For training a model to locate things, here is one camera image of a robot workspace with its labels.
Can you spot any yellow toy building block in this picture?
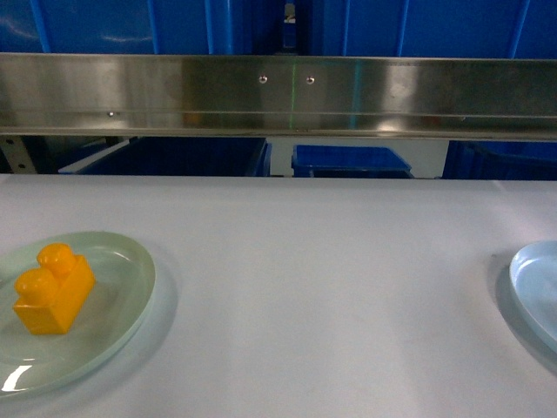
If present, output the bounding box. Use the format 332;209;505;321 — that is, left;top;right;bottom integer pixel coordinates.
12;243;96;335

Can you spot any blue bin behind table centre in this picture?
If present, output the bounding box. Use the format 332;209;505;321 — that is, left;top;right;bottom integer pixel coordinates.
292;145;413;179

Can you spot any dark blue bin behind left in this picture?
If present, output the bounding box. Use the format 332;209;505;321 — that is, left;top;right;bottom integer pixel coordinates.
58;137;272;177

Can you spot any pale green plate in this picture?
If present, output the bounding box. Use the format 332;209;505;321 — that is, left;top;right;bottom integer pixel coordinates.
1;232;156;399

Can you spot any pale blue plate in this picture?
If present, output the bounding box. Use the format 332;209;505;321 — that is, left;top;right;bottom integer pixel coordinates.
509;240;556;353

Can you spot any stainless steel shelf rail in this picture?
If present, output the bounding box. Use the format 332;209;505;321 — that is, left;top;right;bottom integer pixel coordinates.
1;53;556;141

